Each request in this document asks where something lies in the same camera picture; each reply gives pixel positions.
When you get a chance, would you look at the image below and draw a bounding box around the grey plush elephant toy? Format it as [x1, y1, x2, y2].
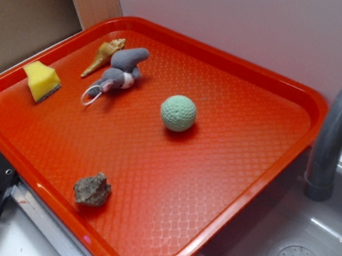
[80, 47, 150, 106]

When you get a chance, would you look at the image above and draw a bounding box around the brown rough rock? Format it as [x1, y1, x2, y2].
[73, 172, 111, 208]

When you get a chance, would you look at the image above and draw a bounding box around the red plastic tray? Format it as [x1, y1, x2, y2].
[0, 17, 328, 256]

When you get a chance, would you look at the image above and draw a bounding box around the green dimpled ball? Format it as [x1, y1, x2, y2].
[160, 95, 197, 132]

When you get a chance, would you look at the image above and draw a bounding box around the yellow sponge piece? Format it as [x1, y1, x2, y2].
[24, 61, 61, 103]

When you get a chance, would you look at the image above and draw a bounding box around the tan spiral seashell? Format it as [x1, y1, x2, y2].
[80, 38, 126, 78]

